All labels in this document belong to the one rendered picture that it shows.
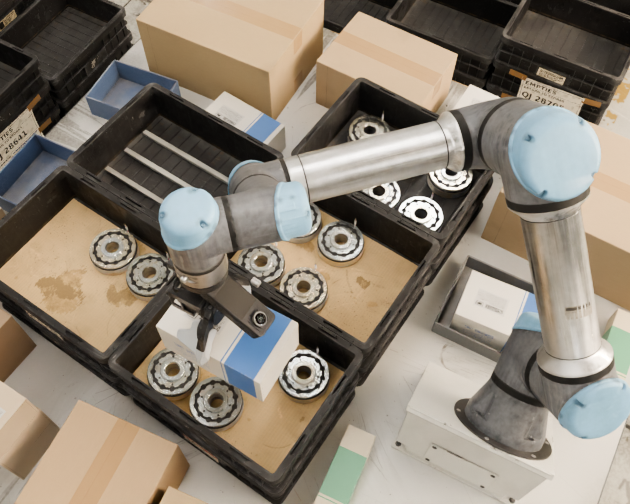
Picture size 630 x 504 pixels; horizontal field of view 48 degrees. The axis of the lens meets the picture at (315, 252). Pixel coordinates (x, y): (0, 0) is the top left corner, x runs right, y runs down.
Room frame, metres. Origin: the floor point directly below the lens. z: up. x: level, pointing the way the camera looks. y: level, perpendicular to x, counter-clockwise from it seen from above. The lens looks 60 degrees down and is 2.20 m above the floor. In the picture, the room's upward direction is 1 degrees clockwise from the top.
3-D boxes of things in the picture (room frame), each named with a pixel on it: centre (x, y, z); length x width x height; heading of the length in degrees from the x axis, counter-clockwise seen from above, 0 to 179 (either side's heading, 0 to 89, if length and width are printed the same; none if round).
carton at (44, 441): (0.41, 0.63, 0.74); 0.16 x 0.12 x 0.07; 61
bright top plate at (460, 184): (1.00, -0.31, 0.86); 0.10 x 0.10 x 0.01
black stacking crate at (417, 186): (1.00, -0.18, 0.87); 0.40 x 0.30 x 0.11; 57
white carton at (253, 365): (0.48, 0.14, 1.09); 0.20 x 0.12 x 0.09; 62
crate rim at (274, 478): (0.50, 0.15, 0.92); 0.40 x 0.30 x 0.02; 57
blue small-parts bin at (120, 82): (1.32, 0.50, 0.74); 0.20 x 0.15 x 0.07; 68
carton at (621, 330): (0.58, -0.66, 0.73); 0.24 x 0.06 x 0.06; 153
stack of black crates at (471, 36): (1.97, -0.47, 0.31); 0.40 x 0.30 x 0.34; 62
